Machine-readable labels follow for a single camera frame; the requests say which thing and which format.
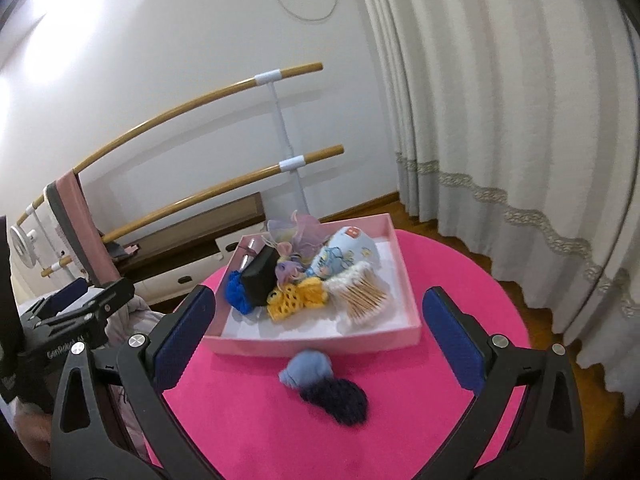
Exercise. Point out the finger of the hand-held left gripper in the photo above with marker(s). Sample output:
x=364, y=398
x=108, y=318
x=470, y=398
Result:
x=67, y=291
x=95, y=310

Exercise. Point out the cartoon print cloth bundle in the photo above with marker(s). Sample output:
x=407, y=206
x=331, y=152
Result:
x=342, y=255

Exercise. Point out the short wooden barre rail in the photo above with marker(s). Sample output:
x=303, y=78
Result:
x=210, y=192

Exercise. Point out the pink cardboard box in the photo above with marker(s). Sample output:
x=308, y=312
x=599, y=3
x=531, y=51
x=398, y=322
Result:
x=320, y=344

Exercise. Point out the pack of cotton swabs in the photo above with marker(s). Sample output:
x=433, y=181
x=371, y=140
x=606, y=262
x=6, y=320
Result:
x=360, y=295

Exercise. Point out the long wooden barre rail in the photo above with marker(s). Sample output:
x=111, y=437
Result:
x=175, y=112

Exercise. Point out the pink and grey hanging cloth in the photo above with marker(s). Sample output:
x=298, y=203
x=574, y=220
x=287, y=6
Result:
x=82, y=225

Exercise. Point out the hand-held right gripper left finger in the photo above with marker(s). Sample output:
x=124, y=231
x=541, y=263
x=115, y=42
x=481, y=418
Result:
x=184, y=336

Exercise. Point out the cream curtain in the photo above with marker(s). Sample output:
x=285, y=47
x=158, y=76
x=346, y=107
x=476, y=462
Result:
x=500, y=110

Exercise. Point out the white drawer cabinet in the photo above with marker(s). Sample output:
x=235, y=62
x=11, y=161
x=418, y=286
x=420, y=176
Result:
x=200, y=240

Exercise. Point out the olive and purple scrunchie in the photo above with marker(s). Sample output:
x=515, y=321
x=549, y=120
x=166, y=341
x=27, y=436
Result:
x=289, y=267

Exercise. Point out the yellow crochet cloth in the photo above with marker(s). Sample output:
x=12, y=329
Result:
x=295, y=300

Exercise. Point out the white barre post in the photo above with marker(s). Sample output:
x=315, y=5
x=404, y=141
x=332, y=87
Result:
x=287, y=130

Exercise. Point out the small white fan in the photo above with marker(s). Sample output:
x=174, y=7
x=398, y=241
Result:
x=22, y=245

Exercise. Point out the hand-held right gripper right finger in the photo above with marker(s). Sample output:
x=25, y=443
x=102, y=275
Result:
x=454, y=342

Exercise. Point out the purple organza pouch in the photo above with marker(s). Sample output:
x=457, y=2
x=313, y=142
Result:
x=302, y=232

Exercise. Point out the light blue navy pompom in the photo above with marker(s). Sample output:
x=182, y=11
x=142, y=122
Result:
x=335, y=400

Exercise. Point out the blue knitted cloth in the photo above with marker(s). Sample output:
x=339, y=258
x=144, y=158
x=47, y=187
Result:
x=234, y=294

